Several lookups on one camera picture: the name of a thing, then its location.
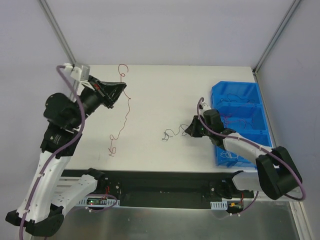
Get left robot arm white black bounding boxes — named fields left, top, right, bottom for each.
left=5, top=76, right=127, bottom=238

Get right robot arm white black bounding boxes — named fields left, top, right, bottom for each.
left=185, top=108, right=306, bottom=201

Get blue far storage bin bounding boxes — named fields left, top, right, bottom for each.
left=211, top=81, right=262, bottom=108

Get blue storage bin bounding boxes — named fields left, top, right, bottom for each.
left=211, top=81, right=262, bottom=108
left=217, top=104, right=269, bottom=133
left=215, top=130, right=273, bottom=169

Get blue middle storage bin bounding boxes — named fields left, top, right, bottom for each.
left=217, top=104, right=269, bottom=133

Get blue near storage bin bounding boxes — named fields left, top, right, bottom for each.
left=215, top=130, right=273, bottom=169

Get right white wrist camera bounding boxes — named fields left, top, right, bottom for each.
left=199, top=101, right=212, bottom=114

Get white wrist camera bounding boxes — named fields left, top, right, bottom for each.
left=63, top=63, right=91, bottom=83
left=199, top=101, right=212, bottom=114

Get blue wires in far bin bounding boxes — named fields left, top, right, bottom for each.
left=216, top=93, right=257, bottom=107

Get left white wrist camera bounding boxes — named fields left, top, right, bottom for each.
left=63, top=63, right=91, bottom=83

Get white wires in near bin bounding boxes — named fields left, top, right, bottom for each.
left=219, top=149, right=241, bottom=161

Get right aluminium frame post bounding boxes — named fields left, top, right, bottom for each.
left=252, top=0, right=303, bottom=76

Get aluminium frame post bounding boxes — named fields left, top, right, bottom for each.
left=252, top=0, right=303, bottom=76
left=37, top=0, right=83, bottom=66

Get right white cable duct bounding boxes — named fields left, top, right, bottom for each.
left=210, top=201, right=228, bottom=211

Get white cable duct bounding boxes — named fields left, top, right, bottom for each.
left=210, top=201, right=228, bottom=211
left=75, top=196, right=120, bottom=208

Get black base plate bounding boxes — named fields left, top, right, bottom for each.
left=70, top=168, right=254, bottom=209

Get left white cable duct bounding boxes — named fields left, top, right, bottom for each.
left=75, top=196, right=120, bottom=208

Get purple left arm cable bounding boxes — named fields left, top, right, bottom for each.
left=18, top=64, right=118, bottom=240

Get left aluminium frame post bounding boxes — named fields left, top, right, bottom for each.
left=37, top=0, right=83, bottom=66

